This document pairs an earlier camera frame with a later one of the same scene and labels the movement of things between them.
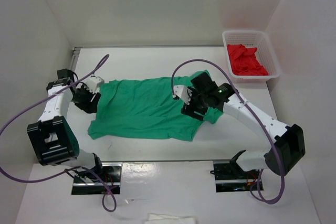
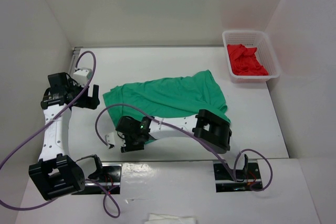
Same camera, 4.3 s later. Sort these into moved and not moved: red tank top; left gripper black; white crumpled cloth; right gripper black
Moved: right gripper black
Not moved: red tank top; left gripper black; white crumpled cloth
